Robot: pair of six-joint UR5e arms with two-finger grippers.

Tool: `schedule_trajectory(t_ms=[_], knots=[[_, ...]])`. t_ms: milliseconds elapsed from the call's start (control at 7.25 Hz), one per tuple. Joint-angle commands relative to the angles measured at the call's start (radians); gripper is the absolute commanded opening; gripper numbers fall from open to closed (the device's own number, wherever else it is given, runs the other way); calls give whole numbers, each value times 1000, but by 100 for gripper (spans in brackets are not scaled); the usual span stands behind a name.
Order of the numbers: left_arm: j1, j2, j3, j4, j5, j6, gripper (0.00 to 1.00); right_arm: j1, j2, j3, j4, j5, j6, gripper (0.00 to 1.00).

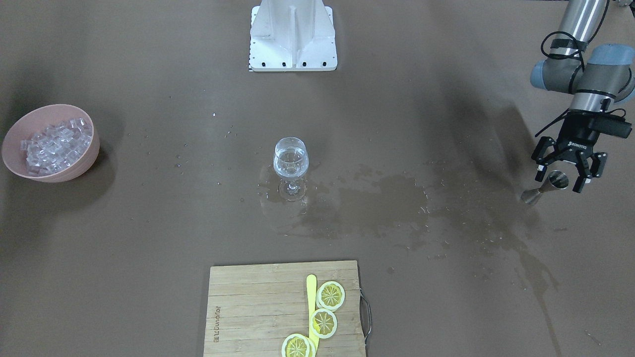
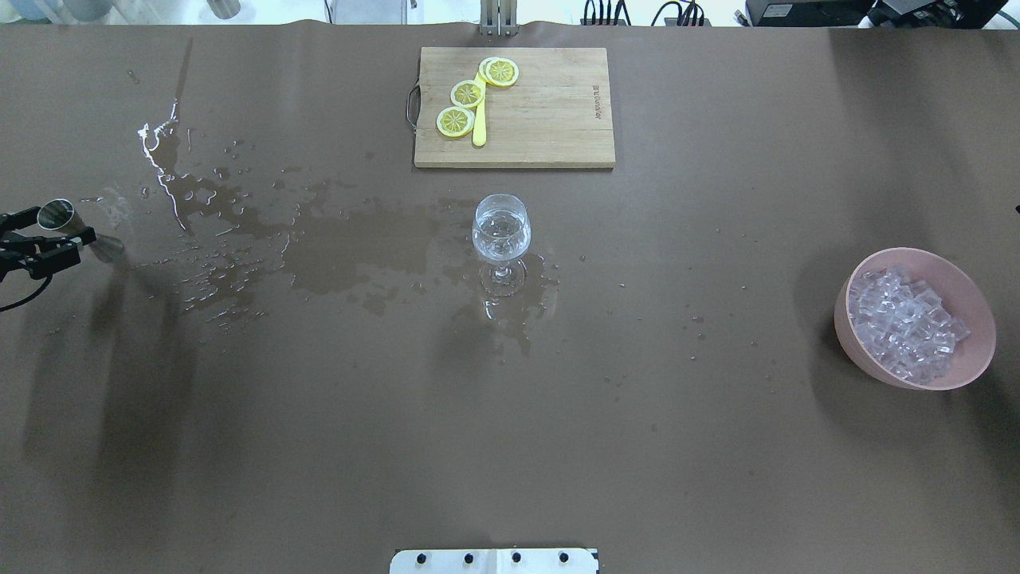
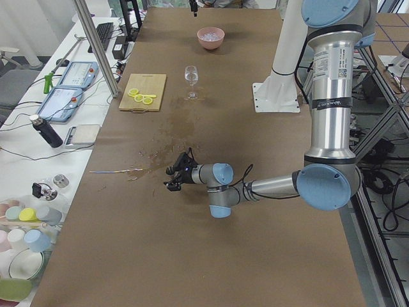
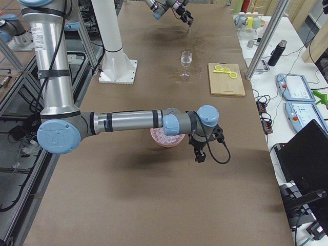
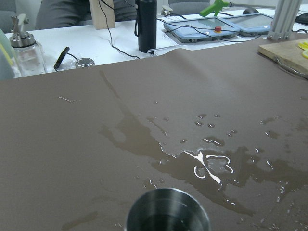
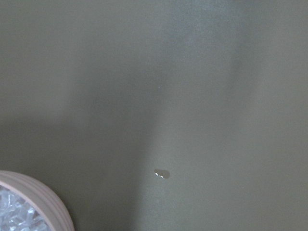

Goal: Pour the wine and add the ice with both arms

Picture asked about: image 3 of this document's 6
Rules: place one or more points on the upper teach pendant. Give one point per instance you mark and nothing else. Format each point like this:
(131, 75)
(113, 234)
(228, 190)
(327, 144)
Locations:
(78, 74)

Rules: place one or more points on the pink bowl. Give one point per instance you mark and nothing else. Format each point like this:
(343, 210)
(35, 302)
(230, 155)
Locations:
(210, 45)

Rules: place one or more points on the small steel weight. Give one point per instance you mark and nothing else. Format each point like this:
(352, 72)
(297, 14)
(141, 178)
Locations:
(61, 181)

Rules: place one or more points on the yellow cup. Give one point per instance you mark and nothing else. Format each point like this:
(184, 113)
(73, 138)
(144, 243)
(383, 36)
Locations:
(28, 215)

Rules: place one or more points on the aluminium frame post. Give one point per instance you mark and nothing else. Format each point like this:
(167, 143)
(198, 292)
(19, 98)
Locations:
(94, 41)

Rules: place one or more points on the white kitchen scale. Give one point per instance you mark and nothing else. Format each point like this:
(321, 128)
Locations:
(81, 135)

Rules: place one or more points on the green handled grabber tool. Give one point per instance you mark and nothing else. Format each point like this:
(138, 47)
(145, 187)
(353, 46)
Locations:
(48, 78)

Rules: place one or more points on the pile of clear ice cubes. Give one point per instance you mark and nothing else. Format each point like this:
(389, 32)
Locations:
(210, 37)

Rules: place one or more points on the grey cup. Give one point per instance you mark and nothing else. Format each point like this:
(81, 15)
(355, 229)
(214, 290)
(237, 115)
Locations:
(49, 215)

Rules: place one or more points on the light blue cup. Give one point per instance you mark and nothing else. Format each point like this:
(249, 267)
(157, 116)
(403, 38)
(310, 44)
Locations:
(37, 241)

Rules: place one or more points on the mint green cup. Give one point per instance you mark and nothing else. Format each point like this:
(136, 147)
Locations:
(13, 213)

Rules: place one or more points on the clear wine glass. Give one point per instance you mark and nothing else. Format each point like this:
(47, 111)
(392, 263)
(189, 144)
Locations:
(191, 77)

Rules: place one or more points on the lower teach pendant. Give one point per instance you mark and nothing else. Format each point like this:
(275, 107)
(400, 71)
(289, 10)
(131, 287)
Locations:
(60, 104)

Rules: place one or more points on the white cup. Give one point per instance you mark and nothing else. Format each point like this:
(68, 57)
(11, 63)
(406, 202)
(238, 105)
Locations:
(16, 239)

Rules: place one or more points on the middle lemon slice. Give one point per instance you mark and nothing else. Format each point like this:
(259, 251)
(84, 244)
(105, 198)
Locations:
(138, 98)

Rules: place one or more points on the far lemon slice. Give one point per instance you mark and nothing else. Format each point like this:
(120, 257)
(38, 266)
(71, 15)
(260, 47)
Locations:
(133, 92)

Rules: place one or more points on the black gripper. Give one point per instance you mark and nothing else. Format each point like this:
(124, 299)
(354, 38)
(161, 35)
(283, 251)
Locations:
(186, 175)

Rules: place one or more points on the lemon slice near handle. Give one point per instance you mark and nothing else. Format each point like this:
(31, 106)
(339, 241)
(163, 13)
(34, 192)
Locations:
(147, 100)

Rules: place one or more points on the black power adapter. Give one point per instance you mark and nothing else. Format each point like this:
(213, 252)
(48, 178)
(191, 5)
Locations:
(120, 47)

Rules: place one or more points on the white green rimmed bowl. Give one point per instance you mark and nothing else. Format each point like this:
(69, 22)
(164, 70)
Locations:
(26, 265)

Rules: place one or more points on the teach pendant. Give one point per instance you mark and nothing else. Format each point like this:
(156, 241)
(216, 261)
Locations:
(78, 74)
(60, 104)

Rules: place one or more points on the black water bottle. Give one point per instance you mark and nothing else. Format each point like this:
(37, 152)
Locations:
(46, 131)

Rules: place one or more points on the black keyboard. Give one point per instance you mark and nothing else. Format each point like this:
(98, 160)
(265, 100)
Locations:
(104, 31)

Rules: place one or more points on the bamboo cutting board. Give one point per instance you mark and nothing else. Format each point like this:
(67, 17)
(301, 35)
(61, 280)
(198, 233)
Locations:
(146, 84)

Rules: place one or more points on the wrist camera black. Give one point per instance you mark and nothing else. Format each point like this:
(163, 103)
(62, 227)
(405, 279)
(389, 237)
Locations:
(183, 162)

